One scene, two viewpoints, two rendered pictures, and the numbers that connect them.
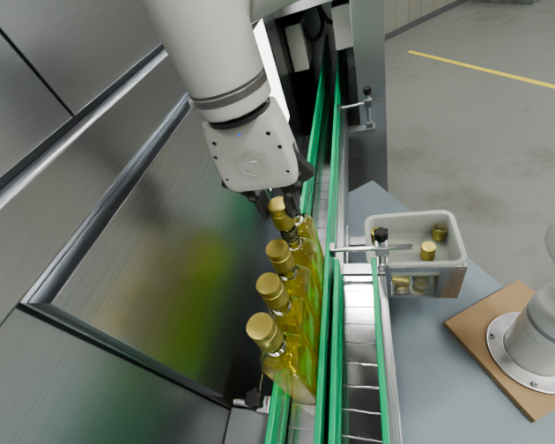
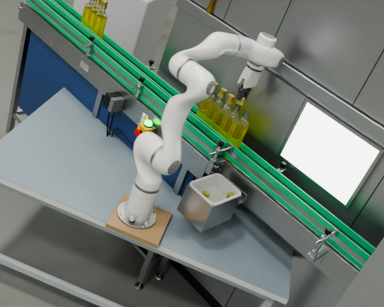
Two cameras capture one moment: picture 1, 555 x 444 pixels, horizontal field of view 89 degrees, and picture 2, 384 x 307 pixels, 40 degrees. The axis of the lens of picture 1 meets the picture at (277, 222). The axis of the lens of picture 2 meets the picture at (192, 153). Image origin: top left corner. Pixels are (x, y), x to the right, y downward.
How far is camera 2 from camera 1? 2.49 m
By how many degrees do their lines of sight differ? 74
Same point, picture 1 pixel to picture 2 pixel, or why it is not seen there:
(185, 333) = (228, 84)
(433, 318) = (175, 218)
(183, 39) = not seen: hidden behind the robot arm
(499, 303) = (158, 229)
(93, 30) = (289, 50)
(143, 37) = (299, 64)
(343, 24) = not seen: outside the picture
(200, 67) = not seen: hidden behind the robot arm
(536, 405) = (126, 197)
